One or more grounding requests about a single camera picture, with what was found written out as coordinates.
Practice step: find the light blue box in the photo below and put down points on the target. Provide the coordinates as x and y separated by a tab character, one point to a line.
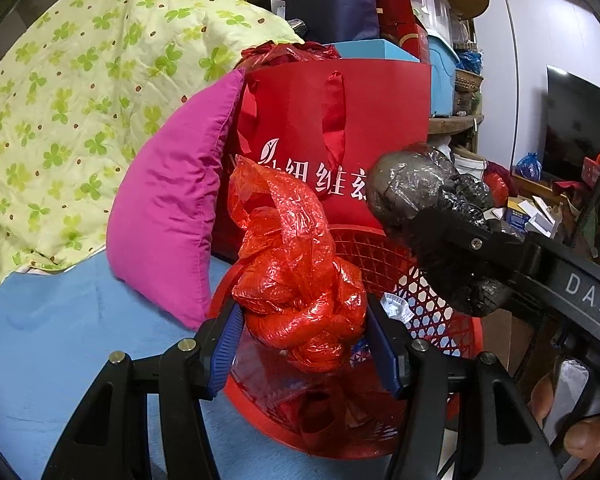
375	50

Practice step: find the cardboard box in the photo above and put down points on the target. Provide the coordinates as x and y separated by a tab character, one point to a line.
515	340

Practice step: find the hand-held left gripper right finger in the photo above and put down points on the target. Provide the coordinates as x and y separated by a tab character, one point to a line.
382	350

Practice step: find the wooden shelf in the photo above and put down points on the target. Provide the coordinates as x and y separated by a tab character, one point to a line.
455	124

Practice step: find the wicker basket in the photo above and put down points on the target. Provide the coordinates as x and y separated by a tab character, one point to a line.
467	80

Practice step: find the red gift box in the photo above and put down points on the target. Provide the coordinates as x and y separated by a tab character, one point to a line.
405	35

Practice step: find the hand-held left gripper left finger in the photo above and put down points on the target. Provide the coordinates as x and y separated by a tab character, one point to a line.
226	345

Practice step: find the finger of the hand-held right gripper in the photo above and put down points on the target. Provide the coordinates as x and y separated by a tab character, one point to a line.
460	240

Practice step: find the black plastic bag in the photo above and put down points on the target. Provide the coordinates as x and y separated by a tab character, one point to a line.
410	180

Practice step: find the white bucket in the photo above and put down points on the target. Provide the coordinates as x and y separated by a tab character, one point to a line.
467	165

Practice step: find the red shopping bag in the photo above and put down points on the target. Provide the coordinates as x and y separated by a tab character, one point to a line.
380	110

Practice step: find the person's right hand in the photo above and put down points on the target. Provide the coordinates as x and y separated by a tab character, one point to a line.
587	440

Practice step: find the blue blanket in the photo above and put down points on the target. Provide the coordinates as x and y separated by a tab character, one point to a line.
55	335

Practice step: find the blue plastic bin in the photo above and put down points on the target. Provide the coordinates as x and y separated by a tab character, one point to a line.
442	75

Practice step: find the blue and white small box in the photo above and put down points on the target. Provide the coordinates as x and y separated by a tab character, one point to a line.
522	217

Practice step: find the small blue plastic bag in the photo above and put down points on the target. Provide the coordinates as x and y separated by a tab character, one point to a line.
527	167
470	60

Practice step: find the red sack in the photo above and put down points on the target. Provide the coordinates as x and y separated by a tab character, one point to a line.
497	187

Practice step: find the black television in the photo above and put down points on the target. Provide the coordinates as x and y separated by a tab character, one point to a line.
575	125

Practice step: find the knotted red plastic bag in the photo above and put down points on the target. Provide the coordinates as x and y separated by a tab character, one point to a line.
290	280

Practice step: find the red plastic basket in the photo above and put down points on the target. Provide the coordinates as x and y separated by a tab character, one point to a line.
430	310

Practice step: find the green clover print quilt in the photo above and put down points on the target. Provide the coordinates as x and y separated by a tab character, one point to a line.
80	85

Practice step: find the crumpled red plastic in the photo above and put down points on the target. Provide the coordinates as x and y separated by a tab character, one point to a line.
280	55

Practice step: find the magenta pillow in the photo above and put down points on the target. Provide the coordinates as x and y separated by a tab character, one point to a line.
170	185

